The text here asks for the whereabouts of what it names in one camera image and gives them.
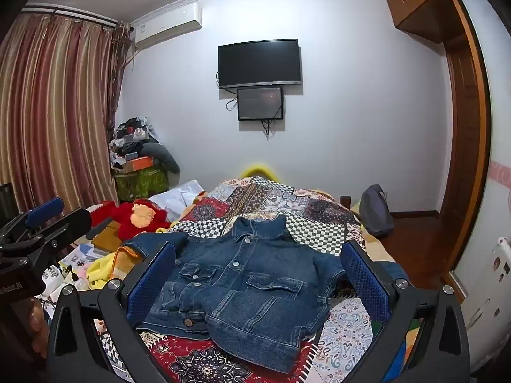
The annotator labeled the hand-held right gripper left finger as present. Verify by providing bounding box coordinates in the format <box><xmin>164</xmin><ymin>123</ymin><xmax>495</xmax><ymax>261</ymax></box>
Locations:
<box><xmin>46</xmin><ymin>243</ymin><xmax>178</xmax><ymax>383</ymax></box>

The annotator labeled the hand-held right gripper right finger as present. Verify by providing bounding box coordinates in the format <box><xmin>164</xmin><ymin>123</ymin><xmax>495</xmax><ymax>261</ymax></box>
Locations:
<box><xmin>340</xmin><ymin>240</ymin><xmax>469</xmax><ymax>383</ymax></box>

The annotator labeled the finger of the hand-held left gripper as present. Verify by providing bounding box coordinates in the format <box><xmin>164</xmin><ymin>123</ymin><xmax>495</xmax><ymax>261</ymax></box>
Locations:
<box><xmin>0</xmin><ymin>197</ymin><xmax>65</xmax><ymax>245</ymax></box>
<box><xmin>27</xmin><ymin>208</ymin><xmax>94</xmax><ymax>267</ymax></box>

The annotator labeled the blue denim jacket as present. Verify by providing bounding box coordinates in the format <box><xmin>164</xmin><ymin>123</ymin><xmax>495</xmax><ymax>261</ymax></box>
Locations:
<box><xmin>114</xmin><ymin>214</ymin><xmax>408</xmax><ymax>374</ymax></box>

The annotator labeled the person's left hand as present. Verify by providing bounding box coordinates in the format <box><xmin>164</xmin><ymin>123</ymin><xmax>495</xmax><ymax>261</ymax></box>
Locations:
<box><xmin>20</xmin><ymin>297</ymin><xmax>51</xmax><ymax>362</ymax></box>

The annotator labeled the tan cloth with orange trim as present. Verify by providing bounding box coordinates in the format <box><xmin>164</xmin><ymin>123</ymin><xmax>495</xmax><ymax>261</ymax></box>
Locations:
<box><xmin>112</xmin><ymin>245</ymin><xmax>147</xmax><ymax>282</ymax></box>

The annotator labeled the white printed cloth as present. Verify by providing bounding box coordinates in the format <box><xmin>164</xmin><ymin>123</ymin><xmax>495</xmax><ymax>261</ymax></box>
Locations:
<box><xmin>38</xmin><ymin>243</ymin><xmax>102</xmax><ymax>312</ymax></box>

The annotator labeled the yellow cloth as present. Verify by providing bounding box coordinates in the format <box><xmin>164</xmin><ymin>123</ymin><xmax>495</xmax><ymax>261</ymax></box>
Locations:
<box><xmin>86</xmin><ymin>246</ymin><xmax>138</xmax><ymax>290</ymax></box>

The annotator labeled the red plush toy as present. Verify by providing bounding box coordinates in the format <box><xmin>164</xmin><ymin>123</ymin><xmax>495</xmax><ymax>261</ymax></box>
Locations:
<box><xmin>104</xmin><ymin>198</ymin><xmax>172</xmax><ymax>240</ymax></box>

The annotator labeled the grey backpack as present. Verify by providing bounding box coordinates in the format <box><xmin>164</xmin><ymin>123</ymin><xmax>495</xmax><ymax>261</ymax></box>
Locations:
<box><xmin>358</xmin><ymin>184</ymin><xmax>395</xmax><ymax>237</ymax></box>

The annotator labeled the green storage box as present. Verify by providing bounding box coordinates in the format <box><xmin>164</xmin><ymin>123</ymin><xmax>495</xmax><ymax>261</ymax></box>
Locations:
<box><xmin>114</xmin><ymin>166</ymin><xmax>171</xmax><ymax>202</ymax></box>

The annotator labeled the white bed sheet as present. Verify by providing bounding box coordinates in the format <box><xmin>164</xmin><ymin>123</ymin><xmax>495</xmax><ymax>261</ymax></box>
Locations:
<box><xmin>149</xmin><ymin>179</ymin><xmax>209</xmax><ymax>222</ymax></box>

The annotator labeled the striped brown curtain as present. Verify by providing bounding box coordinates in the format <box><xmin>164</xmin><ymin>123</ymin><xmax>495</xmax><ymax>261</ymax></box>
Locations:
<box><xmin>0</xmin><ymin>11</ymin><xmax>133</xmax><ymax>218</ymax></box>

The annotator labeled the orange box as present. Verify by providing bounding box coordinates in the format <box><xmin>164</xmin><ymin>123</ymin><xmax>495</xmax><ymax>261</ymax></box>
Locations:
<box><xmin>123</xmin><ymin>155</ymin><xmax>155</xmax><ymax>173</ymax></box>

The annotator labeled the patchwork patterned bedspread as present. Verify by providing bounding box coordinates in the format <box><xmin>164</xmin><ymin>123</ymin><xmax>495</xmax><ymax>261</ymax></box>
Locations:
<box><xmin>96</xmin><ymin>176</ymin><xmax>426</xmax><ymax>383</ymax></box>

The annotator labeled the pile of household clutter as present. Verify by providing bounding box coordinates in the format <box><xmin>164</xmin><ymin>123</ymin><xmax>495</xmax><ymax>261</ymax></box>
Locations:
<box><xmin>109</xmin><ymin>116</ymin><xmax>160</xmax><ymax>161</ymax></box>

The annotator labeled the white appliance with stickers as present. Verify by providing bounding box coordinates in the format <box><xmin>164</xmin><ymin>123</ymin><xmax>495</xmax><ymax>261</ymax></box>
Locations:
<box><xmin>455</xmin><ymin>235</ymin><xmax>511</xmax><ymax>383</ymax></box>

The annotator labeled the yellow plastic chair back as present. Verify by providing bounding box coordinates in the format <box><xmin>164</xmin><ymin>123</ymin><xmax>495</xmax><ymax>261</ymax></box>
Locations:
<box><xmin>240</xmin><ymin>163</ymin><xmax>281</xmax><ymax>181</ymax></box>

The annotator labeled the curtain rod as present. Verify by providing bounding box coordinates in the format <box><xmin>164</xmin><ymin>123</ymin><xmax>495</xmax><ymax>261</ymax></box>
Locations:
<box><xmin>23</xmin><ymin>3</ymin><xmax>135</xmax><ymax>29</ymax></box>

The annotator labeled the white air conditioner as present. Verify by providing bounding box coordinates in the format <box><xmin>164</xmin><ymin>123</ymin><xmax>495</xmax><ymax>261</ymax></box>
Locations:
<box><xmin>132</xmin><ymin>3</ymin><xmax>203</xmax><ymax>49</ymax></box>

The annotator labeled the wooden overhead cabinet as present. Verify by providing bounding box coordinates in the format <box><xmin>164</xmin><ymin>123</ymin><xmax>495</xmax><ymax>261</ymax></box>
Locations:
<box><xmin>385</xmin><ymin>0</ymin><xmax>467</xmax><ymax>45</ymax></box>

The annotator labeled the wooden wardrobe frame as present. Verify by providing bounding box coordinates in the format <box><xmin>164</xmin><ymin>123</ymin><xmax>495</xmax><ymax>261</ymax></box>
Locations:
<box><xmin>438</xmin><ymin>0</ymin><xmax>492</xmax><ymax>301</ymax></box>

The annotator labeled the black hanging cable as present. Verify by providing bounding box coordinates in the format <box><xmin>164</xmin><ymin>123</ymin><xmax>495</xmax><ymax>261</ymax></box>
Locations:
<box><xmin>259</xmin><ymin>118</ymin><xmax>280</xmax><ymax>141</ymax></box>

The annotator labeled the small black wall monitor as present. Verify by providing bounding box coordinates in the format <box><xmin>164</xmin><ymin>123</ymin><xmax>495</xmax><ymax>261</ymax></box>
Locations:
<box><xmin>237</xmin><ymin>86</ymin><xmax>284</xmax><ymax>122</ymax></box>

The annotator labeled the black wall television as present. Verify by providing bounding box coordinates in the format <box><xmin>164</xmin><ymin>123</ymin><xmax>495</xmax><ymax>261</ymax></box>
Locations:
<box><xmin>218</xmin><ymin>39</ymin><xmax>301</xmax><ymax>89</ymax></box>

